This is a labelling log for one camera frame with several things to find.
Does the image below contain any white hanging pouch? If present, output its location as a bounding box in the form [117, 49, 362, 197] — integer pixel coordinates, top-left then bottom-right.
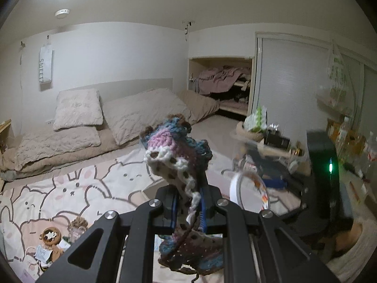
[38, 42, 54, 85]

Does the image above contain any person's right hand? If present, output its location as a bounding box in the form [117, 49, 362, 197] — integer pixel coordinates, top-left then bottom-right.
[332, 221, 365, 257]

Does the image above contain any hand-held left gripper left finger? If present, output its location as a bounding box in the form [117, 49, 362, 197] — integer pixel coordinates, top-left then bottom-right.
[38, 186, 178, 283]

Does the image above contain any beige headboard panel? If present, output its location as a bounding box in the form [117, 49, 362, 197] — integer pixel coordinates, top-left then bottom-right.
[39, 78, 173, 119]

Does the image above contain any pink clothes pile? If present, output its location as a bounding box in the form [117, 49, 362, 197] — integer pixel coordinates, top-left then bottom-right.
[197, 66, 253, 95]

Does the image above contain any black gift box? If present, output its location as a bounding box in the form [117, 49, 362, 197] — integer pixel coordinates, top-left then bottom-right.
[263, 129, 291, 148]

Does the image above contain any white sliding closet door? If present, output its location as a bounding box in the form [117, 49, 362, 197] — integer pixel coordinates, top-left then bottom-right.
[254, 32, 366, 160]

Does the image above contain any hanging clear plastic bag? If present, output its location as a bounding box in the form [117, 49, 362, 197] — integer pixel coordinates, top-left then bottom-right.
[316, 39, 354, 116]

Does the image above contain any small fluffy beige pillow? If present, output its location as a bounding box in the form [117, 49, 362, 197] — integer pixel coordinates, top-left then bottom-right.
[53, 89, 104, 131]

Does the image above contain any wooden wall niche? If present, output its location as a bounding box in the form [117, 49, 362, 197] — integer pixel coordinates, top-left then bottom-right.
[188, 55, 256, 116]

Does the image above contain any green packet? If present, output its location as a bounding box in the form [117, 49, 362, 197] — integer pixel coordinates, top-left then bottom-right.
[243, 106, 267, 132]

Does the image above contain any wooden bedside shelf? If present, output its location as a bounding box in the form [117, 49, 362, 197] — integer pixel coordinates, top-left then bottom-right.
[0, 119, 12, 154]

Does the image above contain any large quilted beige pillow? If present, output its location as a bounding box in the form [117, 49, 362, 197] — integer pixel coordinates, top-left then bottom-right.
[101, 87, 193, 146]

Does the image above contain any brown fluffy scrunchie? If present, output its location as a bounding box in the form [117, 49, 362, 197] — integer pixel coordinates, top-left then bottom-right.
[69, 216, 89, 232]

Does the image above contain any multicoloured crochet doily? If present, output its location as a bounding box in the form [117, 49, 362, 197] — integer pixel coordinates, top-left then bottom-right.
[141, 113, 225, 275]

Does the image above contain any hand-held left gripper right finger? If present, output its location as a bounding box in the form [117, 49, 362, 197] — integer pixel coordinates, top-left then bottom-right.
[203, 186, 340, 283]

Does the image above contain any white cable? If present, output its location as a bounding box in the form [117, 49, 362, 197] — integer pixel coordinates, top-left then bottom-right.
[18, 46, 25, 91]

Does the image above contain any bunny printed bed sheet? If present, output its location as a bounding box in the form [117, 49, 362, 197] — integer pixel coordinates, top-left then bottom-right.
[0, 147, 295, 283]

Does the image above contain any clear plastic bottle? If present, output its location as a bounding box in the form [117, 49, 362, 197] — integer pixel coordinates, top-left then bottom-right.
[361, 132, 377, 166]
[335, 116, 353, 154]

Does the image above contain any blue white mask packet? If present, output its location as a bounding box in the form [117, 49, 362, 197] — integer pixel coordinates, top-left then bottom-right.
[35, 244, 53, 265]

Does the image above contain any flat quilted beige pillow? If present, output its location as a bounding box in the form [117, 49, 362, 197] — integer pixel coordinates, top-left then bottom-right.
[14, 126, 102, 166]

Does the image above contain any brown cork cutout coaster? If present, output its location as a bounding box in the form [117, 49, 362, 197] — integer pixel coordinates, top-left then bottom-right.
[51, 243, 64, 260]

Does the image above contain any round cork coaster white flower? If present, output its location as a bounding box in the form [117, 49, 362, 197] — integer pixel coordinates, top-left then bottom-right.
[41, 227, 62, 246]

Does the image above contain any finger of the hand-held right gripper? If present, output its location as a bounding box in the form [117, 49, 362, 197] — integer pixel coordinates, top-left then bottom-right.
[262, 178, 309, 213]
[245, 148, 309, 184]

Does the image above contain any white orange-patterned tape roll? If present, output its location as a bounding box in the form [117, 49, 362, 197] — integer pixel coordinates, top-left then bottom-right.
[229, 172, 270, 213]

